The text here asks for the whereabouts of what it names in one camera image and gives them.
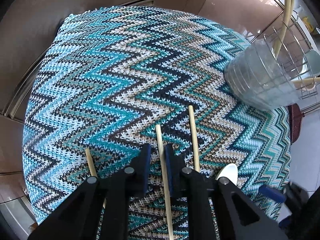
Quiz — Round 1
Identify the bamboo chopstick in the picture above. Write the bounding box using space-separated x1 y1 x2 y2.
287 0 295 23
85 147 107 209
188 105 200 172
292 77 320 86
273 0 291 59
155 124 174 240

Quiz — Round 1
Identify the white ceramic spoon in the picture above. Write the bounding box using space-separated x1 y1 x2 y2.
215 163 238 185

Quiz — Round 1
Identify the red dustpan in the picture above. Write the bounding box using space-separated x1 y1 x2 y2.
288 103 305 144

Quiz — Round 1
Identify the zigzag knitted table cloth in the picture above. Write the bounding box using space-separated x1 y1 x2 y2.
22 7 291 239

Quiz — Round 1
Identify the clear wire utensil holder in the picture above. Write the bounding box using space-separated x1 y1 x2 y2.
224 12 319 111

